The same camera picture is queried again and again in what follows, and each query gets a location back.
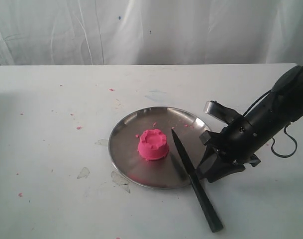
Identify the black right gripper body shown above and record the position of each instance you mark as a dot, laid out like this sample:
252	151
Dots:
238	142

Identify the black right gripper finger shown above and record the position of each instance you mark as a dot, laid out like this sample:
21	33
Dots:
221	169
210	165

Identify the black knife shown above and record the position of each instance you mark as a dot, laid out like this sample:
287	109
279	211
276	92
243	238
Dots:
210	214

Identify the pink clay lump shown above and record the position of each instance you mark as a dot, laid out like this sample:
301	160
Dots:
153	145

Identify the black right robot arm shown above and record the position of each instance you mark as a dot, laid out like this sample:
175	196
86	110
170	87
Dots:
283	103

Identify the round steel plate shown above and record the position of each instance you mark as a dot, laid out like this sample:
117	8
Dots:
166	173

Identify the white backdrop sheet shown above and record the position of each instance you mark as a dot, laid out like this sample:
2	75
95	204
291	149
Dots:
131	32

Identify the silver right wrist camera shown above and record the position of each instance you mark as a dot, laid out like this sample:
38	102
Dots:
220	112

